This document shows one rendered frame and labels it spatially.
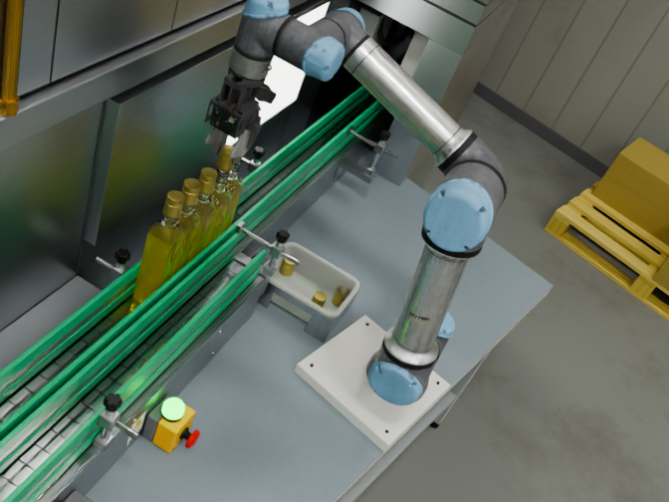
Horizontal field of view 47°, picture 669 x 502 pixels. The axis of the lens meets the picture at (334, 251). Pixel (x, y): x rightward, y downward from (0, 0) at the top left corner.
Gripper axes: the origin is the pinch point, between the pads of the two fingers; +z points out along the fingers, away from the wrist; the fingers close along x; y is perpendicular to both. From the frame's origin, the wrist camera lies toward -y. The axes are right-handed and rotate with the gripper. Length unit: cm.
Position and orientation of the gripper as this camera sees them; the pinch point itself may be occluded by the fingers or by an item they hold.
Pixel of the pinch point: (228, 152)
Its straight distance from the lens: 160.1
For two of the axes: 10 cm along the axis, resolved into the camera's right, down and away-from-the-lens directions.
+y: -4.2, 4.7, -7.8
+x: 8.5, 5.0, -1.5
